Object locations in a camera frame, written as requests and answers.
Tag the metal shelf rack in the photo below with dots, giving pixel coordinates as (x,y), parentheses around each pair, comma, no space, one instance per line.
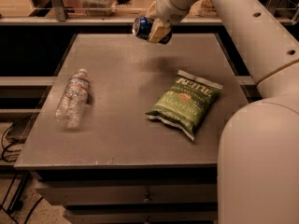
(78,13)

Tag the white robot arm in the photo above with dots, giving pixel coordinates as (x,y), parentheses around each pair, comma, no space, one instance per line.
(258,157)

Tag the green jalapeno chip bag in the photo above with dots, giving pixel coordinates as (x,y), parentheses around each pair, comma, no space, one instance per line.
(186,103)

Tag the clear plastic container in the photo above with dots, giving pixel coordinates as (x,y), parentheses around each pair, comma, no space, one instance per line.
(98,8)

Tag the blue pepsi can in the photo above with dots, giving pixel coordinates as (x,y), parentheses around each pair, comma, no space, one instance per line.
(141,27)

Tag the printed snack bag on shelf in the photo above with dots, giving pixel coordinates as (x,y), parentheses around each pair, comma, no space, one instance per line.
(204,8)

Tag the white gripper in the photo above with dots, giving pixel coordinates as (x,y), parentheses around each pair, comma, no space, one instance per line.
(172,7)

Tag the grey drawer cabinet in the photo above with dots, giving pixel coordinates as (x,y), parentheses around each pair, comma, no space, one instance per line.
(120,167)

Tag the clear plastic water bottle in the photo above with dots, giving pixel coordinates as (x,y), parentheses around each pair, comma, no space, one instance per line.
(70,109)

